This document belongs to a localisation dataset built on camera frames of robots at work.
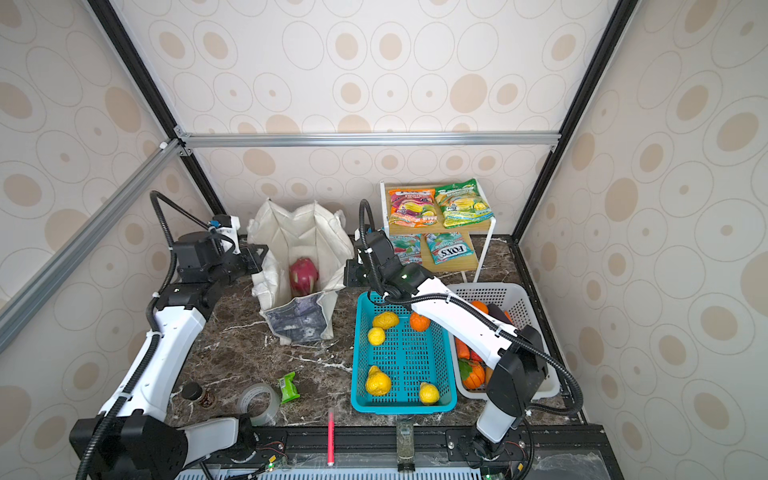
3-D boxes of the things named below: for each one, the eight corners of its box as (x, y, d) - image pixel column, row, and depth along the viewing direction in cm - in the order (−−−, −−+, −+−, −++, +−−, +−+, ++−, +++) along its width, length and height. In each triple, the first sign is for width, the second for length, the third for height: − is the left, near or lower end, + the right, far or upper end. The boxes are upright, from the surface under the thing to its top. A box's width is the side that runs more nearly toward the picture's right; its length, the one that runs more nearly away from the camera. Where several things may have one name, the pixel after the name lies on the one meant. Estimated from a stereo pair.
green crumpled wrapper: (284, 403, 82) (281, 401, 80) (280, 379, 86) (277, 376, 84) (300, 397, 83) (298, 394, 81) (296, 374, 87) (293, 371, 85)
